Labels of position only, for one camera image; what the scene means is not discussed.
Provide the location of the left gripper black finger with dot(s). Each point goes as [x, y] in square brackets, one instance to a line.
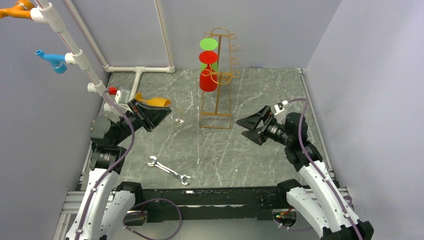
[153, 121]
[149, 110]

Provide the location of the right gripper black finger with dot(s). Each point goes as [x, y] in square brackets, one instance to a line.
[252, 122]
[256, 135]

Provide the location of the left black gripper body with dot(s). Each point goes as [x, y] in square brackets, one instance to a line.
[125, 129]

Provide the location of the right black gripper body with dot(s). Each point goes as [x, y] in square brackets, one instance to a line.
[276, 132]

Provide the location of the orange plastic wine glass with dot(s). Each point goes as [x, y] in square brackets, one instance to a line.
[154, 102]

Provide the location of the clear wine glass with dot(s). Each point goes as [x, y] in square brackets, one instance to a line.
[175, 119]

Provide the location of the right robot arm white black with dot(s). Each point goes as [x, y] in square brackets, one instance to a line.
[329, 215]

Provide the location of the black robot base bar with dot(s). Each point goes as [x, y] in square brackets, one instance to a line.
[262, 203]

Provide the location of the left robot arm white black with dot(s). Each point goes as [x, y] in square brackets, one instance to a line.
[104, 206]

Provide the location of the red plastic wine glass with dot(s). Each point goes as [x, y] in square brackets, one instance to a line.
[208, 81]

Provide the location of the green plastic wine glass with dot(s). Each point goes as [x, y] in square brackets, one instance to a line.
[208, 44]

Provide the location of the silver open-end wrench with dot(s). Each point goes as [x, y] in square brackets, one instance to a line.
[181, 177]

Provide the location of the blue pipe fitting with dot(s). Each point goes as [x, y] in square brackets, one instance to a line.
[57, 61]

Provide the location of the orange pipe fitting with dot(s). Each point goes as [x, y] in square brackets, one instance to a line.
[21, 10]

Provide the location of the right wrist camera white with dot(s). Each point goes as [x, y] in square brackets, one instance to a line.
[280, 111]

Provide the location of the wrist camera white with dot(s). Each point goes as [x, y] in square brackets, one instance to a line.
[121, 96]
[280, 111]

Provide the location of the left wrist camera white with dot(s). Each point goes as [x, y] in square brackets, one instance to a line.
[121, 96]

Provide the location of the gold wire wine glass rack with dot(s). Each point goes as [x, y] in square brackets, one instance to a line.
[223, 78]

